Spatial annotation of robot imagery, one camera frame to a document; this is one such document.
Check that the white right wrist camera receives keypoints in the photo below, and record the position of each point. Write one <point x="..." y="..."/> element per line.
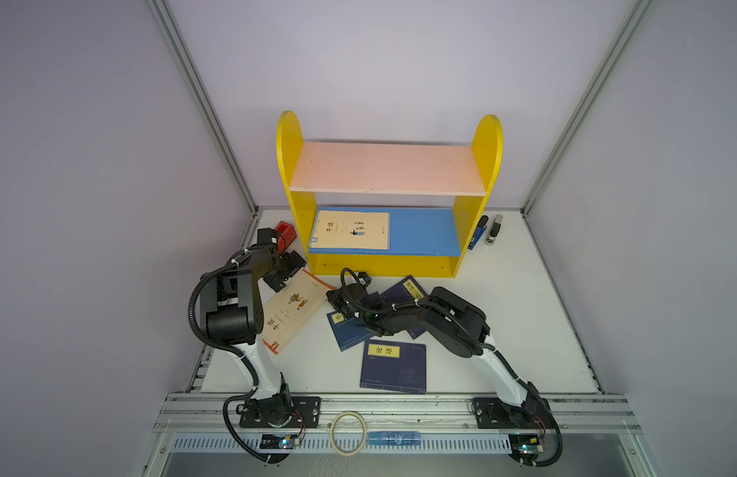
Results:
<point x="364" y="278"/>

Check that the large dark blue book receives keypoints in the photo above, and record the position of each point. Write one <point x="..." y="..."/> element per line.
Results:
<point x="394" y="367"/>

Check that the red tape dispenser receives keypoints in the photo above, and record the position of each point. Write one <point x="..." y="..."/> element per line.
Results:
<point x="286" y="236"/>

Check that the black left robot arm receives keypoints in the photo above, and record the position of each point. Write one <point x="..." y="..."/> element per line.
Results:
<point x="226" y="313"/>

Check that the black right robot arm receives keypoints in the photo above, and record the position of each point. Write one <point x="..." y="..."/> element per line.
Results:
<point x="461" y="328"/>

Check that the red-edged beige reading book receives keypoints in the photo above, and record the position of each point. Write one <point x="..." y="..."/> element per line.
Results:
<point x="288" y="310"/>

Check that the masking tape roll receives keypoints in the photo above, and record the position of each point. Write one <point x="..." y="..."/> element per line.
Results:
<point x="348" y="434"/>

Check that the blue-edged beige reading book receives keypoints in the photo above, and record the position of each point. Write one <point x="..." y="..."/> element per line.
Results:
<point x="350" y="230"/>

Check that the grey black stapler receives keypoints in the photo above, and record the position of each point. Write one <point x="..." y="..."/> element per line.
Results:
<point x="494" y="230"/>

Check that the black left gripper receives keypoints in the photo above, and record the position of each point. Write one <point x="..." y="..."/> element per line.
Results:
<point x="296" y="260"/>

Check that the yellow blue pink bookshelf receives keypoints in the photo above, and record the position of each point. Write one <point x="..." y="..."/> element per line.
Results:
<point x="421" y="241"/>

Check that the small dark blue poetry book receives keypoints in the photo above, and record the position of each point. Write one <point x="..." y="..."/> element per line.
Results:
<point x="406" y="289"/>

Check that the blue stapler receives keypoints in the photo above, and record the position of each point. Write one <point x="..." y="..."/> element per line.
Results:
<point x="480" y="228"/>

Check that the blue label strip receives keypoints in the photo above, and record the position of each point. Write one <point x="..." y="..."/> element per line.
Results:
<point x="394" y="438"/>

